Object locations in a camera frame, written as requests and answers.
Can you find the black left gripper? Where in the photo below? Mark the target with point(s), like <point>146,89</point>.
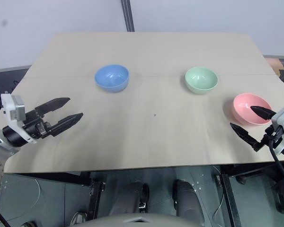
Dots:
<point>35,127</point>

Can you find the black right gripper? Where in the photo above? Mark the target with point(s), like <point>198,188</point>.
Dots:
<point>273,136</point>

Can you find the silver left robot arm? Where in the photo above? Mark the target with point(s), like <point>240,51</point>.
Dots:
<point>0,151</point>

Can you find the pink red bowl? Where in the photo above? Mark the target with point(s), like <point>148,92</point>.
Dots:
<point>245,106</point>

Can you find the brown cardboard box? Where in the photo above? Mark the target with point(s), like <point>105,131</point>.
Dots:
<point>275,66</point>

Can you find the blue bowl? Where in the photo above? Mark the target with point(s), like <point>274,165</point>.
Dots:
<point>111,76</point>

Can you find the green bowl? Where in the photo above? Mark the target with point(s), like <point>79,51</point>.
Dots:
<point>201,79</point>

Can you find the black table leg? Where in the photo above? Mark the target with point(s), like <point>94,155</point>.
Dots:
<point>230,201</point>
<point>95,194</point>

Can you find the grey robot torso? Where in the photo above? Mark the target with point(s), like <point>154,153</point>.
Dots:
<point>132,221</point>

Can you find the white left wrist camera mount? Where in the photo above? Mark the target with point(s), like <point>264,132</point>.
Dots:
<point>14,106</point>

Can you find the black vertical post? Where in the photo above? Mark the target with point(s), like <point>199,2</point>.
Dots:
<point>128,15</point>

